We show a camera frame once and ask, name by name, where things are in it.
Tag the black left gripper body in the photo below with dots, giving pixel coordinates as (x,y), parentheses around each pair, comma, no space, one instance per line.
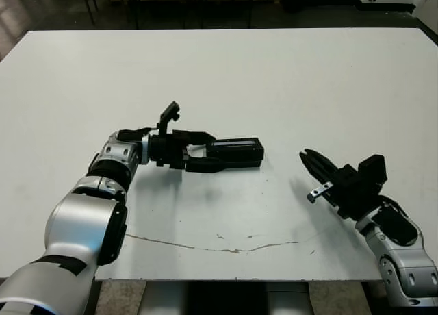
(167,150)

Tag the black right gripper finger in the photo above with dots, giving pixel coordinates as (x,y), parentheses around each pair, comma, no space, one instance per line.
(325,166)
(315,174)

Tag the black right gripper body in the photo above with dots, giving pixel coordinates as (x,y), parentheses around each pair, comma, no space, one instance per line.
(347,197)

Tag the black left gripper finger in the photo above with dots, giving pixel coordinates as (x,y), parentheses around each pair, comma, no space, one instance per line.
(205,166)
(202,139)

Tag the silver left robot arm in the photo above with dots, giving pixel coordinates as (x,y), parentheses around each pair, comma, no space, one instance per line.
(78,219)

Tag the black box base white insert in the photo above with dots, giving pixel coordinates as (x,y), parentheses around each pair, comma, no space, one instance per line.
(243,163)

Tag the grey black robot torso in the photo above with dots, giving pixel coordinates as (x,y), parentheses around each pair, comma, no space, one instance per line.
(226,301)

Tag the black waste bin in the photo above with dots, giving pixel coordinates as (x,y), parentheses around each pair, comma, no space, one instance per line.
(297,0)

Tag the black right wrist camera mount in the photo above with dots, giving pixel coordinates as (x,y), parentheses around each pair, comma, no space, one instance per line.
(373,171)

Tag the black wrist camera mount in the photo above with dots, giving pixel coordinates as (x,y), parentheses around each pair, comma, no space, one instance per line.
(170,111)
(373,171)

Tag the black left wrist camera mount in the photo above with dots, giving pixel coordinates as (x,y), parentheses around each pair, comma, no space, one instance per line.
(170,111)

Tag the black metal frame leg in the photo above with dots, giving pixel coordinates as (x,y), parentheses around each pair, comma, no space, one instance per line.
(91,7)

